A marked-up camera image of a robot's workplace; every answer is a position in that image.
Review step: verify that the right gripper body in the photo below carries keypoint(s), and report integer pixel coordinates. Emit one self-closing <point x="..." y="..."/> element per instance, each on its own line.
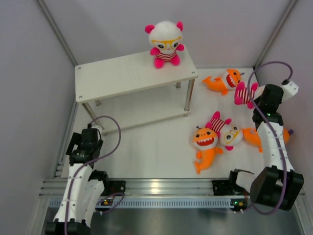
<point x="258" y="101"/>

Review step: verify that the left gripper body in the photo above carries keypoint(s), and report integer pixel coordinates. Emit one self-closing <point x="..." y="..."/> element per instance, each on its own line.
<point x="75" y="140"/>

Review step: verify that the orange shark plush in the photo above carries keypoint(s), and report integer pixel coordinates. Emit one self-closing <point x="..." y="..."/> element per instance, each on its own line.
<point x="251" y="137"/>
<point x="229" y="80"/>
<point x="205" y="141"/>

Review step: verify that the pink white plush with glasses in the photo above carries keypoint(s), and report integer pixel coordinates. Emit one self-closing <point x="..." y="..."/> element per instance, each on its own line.
<point x="166" y="40"/>

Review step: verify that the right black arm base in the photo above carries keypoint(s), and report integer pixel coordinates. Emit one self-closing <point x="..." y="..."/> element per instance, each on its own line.
<point x="227" y="188"/>

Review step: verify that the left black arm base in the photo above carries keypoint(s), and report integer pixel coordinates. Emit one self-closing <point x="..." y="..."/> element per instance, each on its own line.
<point x="116" y="186"/>

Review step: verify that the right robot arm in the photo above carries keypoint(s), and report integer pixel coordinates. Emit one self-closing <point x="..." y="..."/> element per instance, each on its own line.
<point x="277" y="185"/>

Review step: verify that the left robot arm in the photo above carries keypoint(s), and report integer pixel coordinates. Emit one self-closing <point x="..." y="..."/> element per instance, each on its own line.
<point x="84" y="186"/>

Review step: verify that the white two-tier shelf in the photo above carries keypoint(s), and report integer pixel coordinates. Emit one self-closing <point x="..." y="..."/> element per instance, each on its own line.
<point x="128" y="91"/>

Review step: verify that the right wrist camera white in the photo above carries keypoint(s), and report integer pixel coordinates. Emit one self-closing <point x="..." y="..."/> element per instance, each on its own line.
<point x="289" y="89"/>

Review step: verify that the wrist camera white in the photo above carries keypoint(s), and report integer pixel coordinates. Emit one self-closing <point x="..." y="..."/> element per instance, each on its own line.
<point x="95" y="126"/>
<point x="289" y="89"/>

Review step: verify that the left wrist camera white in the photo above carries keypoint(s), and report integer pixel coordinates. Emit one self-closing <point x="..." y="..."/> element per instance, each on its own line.
<point x="95" y="126"/>

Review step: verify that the aluminium front rail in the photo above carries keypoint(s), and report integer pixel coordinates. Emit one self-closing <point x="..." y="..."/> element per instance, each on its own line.
<point x="169" y="187"/>

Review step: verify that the slotted cable duct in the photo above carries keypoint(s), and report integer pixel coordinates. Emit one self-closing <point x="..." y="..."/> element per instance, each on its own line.
<point x="134" y="203"/>

